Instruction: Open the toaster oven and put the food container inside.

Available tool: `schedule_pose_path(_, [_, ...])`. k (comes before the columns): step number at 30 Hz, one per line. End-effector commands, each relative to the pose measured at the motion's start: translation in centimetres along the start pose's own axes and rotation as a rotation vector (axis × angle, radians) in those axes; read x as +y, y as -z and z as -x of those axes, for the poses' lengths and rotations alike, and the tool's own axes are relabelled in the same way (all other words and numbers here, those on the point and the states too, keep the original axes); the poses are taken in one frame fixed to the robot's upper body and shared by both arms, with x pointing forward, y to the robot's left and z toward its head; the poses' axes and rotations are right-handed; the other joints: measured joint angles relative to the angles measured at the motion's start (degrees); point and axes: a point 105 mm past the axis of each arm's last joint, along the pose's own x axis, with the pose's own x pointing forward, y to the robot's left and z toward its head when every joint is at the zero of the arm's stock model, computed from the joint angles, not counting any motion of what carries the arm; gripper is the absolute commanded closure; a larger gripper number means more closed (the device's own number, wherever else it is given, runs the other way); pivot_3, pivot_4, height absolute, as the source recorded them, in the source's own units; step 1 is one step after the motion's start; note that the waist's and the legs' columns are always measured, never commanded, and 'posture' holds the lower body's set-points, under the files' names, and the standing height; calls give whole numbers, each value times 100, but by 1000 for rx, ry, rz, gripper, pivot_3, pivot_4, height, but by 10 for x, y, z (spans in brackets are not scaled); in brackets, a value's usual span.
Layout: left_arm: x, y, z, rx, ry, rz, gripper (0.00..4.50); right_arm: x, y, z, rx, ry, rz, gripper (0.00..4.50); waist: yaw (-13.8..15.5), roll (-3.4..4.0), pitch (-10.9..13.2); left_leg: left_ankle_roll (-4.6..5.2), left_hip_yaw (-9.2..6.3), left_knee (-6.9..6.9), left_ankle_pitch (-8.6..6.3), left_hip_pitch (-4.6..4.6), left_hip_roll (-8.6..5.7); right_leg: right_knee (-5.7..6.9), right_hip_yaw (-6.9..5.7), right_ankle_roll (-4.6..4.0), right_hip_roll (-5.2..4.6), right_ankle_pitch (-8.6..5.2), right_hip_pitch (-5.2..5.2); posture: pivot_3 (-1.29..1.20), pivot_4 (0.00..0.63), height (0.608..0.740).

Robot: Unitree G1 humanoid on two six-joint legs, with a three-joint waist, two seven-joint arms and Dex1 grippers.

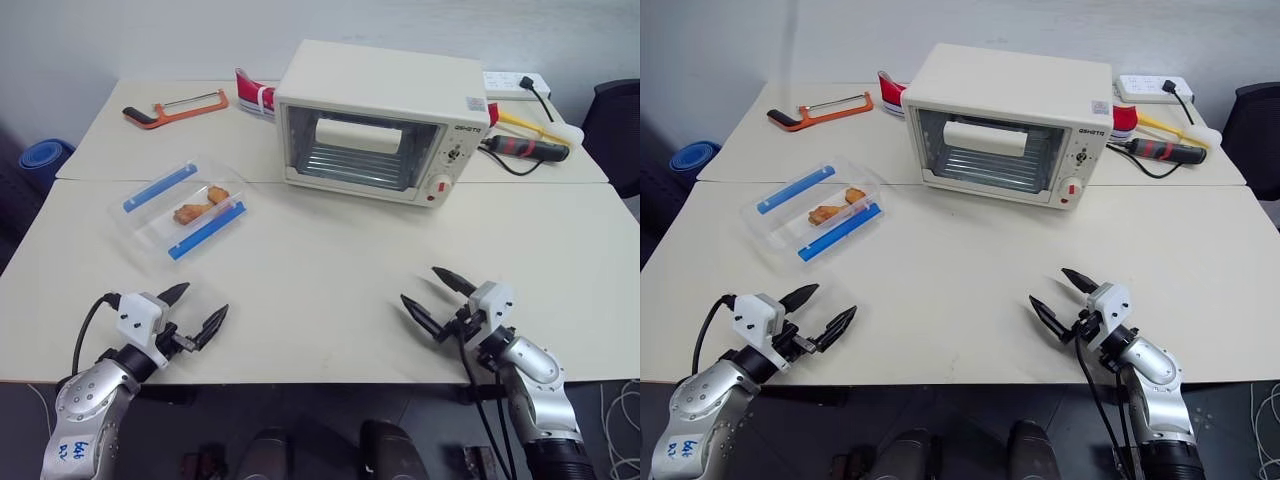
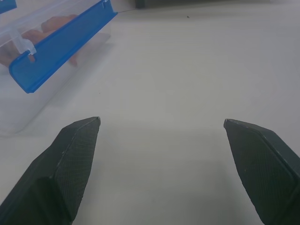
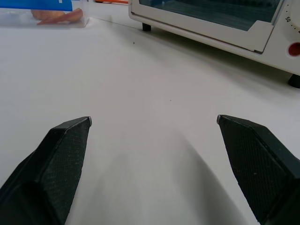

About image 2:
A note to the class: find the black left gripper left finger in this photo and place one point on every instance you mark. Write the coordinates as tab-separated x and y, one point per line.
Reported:
58	178

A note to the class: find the blue container latch flap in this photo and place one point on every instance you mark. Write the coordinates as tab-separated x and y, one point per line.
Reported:
61	49
7	5

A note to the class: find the clear plastic container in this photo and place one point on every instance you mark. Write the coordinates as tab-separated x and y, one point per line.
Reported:
35	61

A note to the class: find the orange items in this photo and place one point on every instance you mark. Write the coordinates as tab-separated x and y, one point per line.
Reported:
47	30

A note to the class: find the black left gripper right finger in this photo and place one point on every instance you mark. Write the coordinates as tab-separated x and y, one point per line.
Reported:
262	173

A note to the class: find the dark object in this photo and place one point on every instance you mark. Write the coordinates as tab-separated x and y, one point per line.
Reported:
211	2

